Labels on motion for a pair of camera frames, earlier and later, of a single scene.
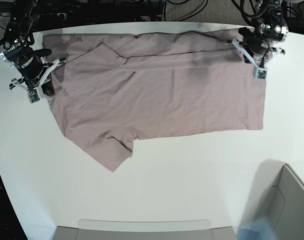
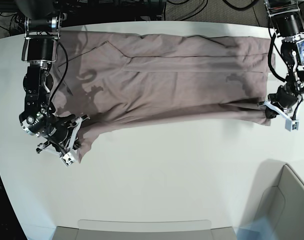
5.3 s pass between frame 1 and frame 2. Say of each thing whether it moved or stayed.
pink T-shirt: moved
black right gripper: moved
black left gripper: moved
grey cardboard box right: stayed
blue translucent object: stayed
